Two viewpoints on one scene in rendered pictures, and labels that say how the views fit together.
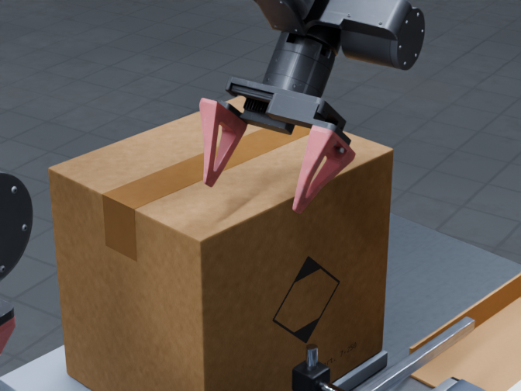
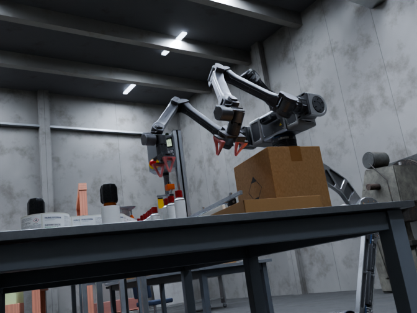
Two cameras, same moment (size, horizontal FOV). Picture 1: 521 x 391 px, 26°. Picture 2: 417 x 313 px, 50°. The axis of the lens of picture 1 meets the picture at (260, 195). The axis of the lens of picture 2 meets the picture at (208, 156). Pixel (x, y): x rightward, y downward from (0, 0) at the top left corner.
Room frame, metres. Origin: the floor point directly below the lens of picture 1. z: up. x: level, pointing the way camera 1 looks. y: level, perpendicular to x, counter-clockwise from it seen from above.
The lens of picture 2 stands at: (1.56, -1.75, 0.68)
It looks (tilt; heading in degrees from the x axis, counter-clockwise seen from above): 15 degrees up; 112
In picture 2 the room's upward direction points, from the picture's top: 8 degrees counter-clockwise
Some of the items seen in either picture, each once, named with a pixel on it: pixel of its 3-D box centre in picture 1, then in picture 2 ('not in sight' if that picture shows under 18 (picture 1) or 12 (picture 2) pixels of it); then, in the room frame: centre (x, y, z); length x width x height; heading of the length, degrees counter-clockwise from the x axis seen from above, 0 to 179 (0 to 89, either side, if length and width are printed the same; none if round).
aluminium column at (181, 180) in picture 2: not in sight; (182, 188); (0.50, 0.45, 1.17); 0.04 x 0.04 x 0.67; 46
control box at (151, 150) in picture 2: not in sight; (164, 154); (0.41, 0.45, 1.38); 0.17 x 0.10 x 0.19; 11
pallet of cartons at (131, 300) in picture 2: not in sight; (115, 308); (-6.38, 9.48, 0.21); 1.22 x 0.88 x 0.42; 57
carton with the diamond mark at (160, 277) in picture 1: (225, 264); (280, 189); (1.13, 0.04, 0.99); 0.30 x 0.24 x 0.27; 136
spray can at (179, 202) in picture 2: not in sight; (180, 212); (0.63, 0.11, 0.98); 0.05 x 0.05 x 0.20
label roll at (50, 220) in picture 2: not in sight; (46, 233); (0.15, -0.22, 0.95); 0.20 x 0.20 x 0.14
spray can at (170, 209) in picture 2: not in sight; (172, 217); (0.55, 0.20, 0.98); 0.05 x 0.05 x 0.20
